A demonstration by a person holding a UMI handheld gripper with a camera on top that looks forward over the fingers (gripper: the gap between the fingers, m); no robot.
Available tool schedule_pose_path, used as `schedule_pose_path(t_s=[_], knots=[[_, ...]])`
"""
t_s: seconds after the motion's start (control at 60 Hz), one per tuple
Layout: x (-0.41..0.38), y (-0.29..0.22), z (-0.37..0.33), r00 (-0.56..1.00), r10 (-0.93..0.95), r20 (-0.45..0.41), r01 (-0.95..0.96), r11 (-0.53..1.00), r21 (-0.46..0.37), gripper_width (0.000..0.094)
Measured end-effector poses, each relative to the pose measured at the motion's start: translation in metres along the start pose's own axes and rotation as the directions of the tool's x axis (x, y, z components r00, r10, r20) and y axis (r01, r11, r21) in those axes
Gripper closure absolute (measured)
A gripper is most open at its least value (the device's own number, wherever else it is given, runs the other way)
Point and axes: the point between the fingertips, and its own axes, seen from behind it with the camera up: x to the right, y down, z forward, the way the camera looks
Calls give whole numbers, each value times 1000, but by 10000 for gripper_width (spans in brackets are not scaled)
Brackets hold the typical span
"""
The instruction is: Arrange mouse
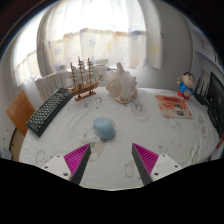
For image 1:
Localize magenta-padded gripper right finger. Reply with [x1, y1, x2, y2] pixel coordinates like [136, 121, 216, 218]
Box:
[131, 143, 184, 186]

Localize cartoon boy figurine clock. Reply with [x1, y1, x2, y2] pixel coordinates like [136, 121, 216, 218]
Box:
[176, 71, 196, 101]

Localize white printed tablecloth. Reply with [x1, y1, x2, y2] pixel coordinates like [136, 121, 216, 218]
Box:
[18, 86, 221, 191]

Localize white radiator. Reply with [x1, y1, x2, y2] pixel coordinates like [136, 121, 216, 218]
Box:
[34, 64, 111, 101]

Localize white star-print curtain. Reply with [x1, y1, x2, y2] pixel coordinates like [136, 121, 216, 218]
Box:
[35, 0, 164, 78]

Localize white wall shelf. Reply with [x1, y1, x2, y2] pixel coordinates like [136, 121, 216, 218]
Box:
[191, 29, 224, 66]

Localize black monitor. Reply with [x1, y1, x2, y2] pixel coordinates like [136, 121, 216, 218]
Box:
[205, 71, 224, 135]

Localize red printed mouse pad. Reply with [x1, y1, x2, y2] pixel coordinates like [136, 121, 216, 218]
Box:
[154, 94, 194, 120]

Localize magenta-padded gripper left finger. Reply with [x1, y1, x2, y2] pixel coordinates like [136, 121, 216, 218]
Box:
[40, 143, 92, 186]

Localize orange wooden chair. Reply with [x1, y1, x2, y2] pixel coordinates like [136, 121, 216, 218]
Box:
[5, 89, 36, 163]

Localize large white conch shell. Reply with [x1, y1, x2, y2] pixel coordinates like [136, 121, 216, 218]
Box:
[105, 61, 139, 105]

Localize wooden model sailing ship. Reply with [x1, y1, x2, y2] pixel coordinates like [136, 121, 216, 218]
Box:
[68, 55, 105, 102]

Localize black keyboard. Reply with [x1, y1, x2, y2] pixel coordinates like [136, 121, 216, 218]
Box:
[26, 87, 74, 138]

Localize light blue computer mouse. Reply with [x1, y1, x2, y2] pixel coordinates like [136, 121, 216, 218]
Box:
[92, 116, 117, 140]

